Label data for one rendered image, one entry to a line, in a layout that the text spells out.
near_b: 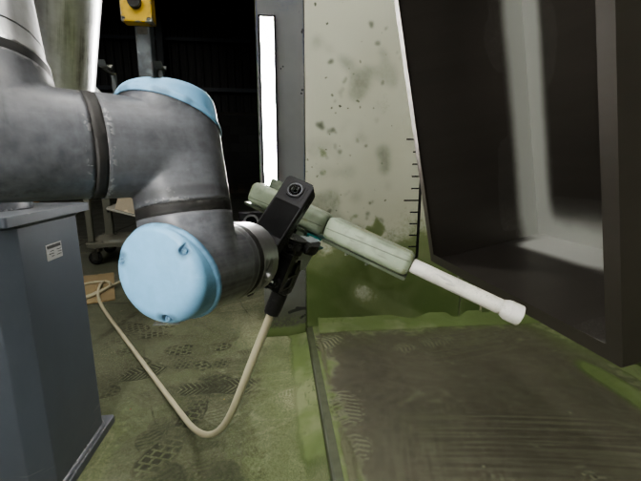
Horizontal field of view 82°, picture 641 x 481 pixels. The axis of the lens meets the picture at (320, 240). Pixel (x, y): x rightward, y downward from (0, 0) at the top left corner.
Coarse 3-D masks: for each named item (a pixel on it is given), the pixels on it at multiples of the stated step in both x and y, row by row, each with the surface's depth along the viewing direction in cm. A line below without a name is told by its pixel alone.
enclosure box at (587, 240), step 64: (448, 0) 95; (512, 0) 98; (576, 0) 83; (640, 0) 41; (448, 64) 99; (512, 64) 101; (576, 64) 87; (640, 64) 43; (448, 128) 102; (512, 128) 105; (576, 128) 91; (640, 128) 44; (448, 192) 106; (512, 192) 109; (576, 192) 95; (640, 192) 46; (448, 256) 109; (512, 256) 99; (576, 256) 91; (640, 256) 48; (576, 320) 64; (640, 320) 50
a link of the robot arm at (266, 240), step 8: (248, 224) 44; (256, 224) 46; (256, 232) 43; (264, 232) 45; (264, 240) 44; (272, 240) 45; (264, 248) 43; (272, 248) 45; (264, 256) 42; (272, 256) 44; (264, 264) 42; (272, 264) 44; (264, 272) 43; (272, 272) 45; (264, 280) 44; (256, 288) 43
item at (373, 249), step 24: (264, 192) 65; (312, 216) 62; (336, 240) 62; (360, 240) 60; (384, 240) 60; (384, 264) 59; (408, 264) 58; (288, 288) 66; (456, 288) 57; (480, 288) 57; (504, 312) 55
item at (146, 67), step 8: (136, 32) 152; (152, 32) 155; (136, 40) 152; (144, 40) 153; (152, 40) 155; (136, 48) 153; (144, 48) 153; (152, 48) 155; (144, 56) 154; (152, 56) 154; (144, 64) 154; (152, 64) 155; (144, 72) 155; (152, 72) 155
